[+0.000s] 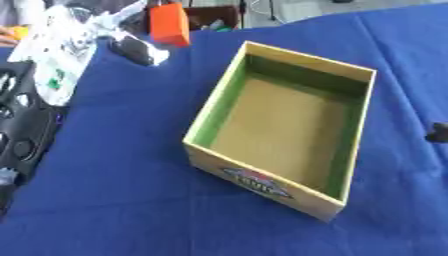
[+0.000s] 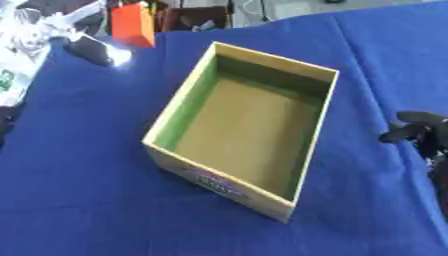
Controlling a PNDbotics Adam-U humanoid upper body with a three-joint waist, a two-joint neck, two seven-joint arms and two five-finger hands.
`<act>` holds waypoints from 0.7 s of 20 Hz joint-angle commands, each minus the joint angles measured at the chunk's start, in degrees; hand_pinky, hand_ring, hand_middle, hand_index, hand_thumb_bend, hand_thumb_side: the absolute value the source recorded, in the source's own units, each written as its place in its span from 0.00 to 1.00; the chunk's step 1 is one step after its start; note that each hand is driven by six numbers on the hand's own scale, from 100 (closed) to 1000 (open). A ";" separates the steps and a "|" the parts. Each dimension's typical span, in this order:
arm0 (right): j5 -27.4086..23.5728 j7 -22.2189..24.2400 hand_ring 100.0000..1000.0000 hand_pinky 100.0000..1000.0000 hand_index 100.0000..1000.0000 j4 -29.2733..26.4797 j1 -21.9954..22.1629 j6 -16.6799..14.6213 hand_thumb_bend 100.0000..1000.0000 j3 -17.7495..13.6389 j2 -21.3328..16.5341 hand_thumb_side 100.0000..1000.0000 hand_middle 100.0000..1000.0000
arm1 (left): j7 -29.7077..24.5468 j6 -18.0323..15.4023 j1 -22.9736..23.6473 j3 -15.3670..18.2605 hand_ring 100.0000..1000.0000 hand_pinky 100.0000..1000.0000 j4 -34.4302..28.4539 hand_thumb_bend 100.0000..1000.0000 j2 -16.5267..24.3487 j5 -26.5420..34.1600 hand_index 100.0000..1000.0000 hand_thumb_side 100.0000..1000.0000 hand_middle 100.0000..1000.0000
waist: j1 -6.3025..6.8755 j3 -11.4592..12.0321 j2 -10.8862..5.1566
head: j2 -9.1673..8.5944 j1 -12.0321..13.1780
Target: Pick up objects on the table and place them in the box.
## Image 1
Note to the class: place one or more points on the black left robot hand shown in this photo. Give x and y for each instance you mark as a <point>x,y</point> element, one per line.
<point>133,50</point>

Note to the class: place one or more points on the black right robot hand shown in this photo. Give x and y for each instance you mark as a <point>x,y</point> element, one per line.
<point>438,132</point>

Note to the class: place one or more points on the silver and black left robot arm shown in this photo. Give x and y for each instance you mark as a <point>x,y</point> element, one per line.
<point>55,56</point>

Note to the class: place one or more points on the brown box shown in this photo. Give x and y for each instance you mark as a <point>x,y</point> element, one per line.
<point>205,16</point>

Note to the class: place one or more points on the tan cardboard box green inside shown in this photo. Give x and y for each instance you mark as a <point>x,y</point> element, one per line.
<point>280,126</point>

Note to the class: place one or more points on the orange block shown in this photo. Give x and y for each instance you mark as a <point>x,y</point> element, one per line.
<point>170,24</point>

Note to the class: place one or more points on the yellow object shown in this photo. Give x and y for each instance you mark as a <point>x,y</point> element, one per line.
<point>20,32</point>

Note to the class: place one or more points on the black tripod leg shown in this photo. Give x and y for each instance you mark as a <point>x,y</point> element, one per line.
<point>242,13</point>

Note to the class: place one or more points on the person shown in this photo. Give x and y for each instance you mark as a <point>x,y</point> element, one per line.
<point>17,11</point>

